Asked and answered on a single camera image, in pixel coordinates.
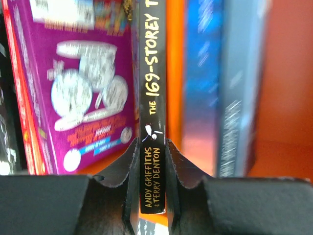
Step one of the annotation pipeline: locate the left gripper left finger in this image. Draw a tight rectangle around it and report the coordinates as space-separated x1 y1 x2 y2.
0 139 139 235

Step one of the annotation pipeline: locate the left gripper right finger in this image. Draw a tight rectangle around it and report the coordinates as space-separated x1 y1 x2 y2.
165 140 313 235

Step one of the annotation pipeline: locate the purple treehouse book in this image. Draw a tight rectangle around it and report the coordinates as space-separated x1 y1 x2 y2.
2 0 135 174

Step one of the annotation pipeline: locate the dark blue book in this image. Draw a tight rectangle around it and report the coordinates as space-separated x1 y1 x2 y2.
216 0 269 177

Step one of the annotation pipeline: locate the blue sunset Jane Eyre book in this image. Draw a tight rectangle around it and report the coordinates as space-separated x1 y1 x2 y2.
181 0 224 175

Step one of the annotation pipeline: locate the black book gold text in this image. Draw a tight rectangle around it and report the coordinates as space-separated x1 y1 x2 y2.
138 0 167 214

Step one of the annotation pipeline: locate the red comic book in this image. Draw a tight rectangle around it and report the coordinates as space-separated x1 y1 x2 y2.
1 0 46 175

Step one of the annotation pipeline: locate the orange two-shelf cabinet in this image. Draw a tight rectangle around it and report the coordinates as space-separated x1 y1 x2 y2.
73 0 313 227

